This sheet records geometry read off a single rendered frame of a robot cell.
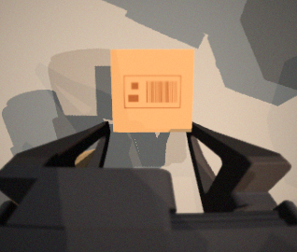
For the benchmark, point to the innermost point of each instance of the brown cardboard carton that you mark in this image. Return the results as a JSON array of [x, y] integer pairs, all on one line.
[[152, 90]]

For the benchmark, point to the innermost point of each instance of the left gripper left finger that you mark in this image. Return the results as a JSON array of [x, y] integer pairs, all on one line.
[[64, 151]]

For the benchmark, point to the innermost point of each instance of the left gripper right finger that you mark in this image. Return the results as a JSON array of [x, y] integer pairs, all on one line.
[[244, 167]]

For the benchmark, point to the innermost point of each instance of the tan cardboard carton with label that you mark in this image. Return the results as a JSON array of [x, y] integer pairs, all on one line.
[[84, 158]]

